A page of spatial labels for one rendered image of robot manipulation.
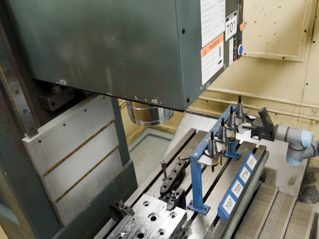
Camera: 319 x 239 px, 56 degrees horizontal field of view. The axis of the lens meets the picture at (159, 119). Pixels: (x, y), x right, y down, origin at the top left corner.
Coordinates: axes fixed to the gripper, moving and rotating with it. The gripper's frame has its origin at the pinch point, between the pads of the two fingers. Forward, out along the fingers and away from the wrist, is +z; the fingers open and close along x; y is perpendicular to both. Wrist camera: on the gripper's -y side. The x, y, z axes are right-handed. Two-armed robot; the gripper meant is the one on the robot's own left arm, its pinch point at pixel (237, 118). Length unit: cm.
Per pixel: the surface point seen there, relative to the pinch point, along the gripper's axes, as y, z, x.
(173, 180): 23.5, 19.8, -33.6
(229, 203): 25.0, -9.8, -32.6
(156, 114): -35, 7, -60
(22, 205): 7, 59, -89
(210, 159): -2.4, -2.1, -37.7
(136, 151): 64, 84, 17
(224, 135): -5.5, -2.3, -23.4
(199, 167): 2.5, 2.3, -39.4
